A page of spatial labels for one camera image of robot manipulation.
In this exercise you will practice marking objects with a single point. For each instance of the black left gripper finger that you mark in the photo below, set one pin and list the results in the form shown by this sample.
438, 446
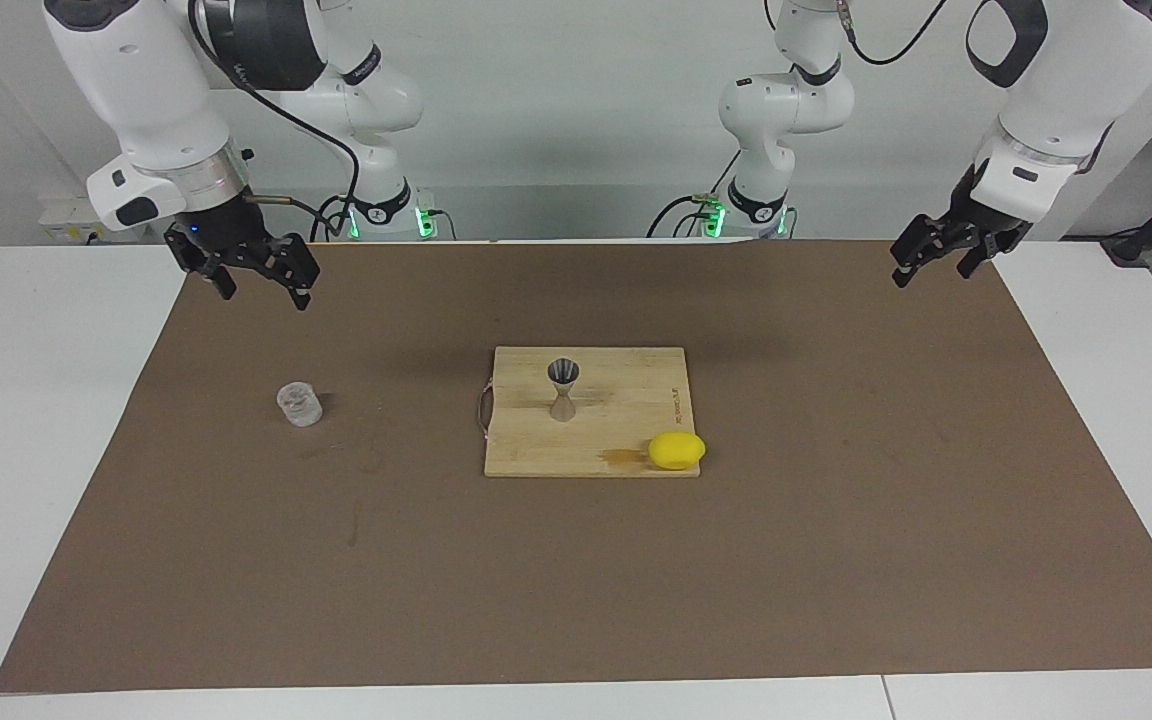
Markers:
986, 252
926, 238

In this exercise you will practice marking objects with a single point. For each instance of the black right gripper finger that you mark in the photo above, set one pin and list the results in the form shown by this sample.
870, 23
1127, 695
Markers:
301, 268
208, 268

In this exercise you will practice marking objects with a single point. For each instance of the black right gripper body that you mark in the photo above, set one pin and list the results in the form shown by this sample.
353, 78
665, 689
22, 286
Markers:
226, 228

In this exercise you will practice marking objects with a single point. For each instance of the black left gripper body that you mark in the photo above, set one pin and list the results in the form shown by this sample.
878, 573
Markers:
986, 218

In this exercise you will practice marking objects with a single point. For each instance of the clear glass cup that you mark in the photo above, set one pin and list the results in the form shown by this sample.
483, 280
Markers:
300, 405

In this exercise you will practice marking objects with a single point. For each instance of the metal jigger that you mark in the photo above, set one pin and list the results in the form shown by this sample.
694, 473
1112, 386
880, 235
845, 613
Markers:
563, 405

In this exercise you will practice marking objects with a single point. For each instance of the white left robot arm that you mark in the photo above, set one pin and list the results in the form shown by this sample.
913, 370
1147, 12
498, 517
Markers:
786, 100

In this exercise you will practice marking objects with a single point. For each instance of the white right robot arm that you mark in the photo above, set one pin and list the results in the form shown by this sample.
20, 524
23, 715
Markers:
136, 80

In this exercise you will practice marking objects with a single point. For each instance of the yellow lemon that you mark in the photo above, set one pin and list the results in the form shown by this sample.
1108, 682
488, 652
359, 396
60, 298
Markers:
676, 451

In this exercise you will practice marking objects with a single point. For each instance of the wooden cutting board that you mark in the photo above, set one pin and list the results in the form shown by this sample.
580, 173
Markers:
626, 400

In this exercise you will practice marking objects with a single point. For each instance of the brown table mat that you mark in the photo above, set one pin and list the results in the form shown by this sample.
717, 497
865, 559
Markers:
576, 580

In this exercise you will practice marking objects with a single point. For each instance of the white wall power box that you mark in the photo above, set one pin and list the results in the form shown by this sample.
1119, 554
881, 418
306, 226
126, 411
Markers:
66, 215

